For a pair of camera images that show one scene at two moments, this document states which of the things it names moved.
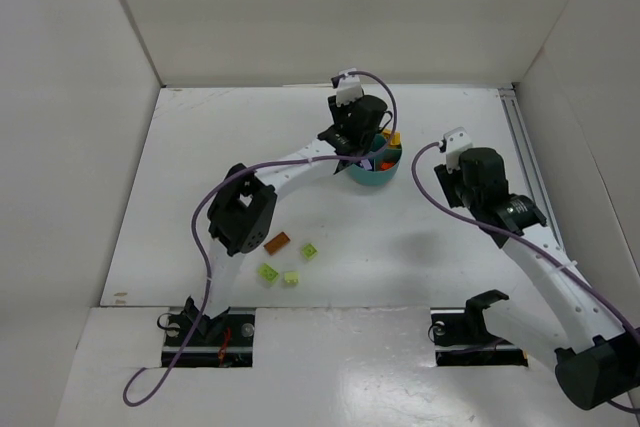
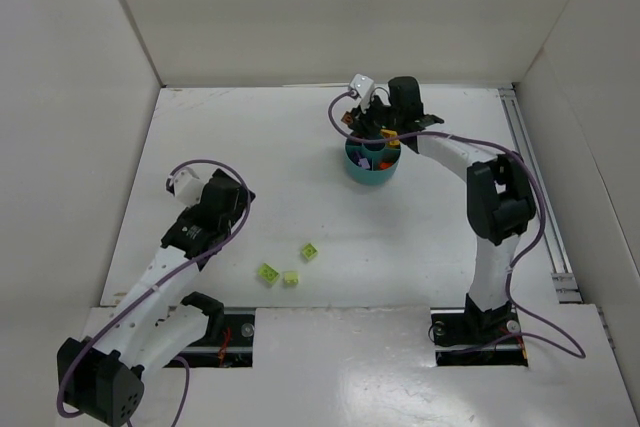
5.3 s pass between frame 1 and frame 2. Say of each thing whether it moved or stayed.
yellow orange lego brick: stayed
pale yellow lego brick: stayed
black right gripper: moved
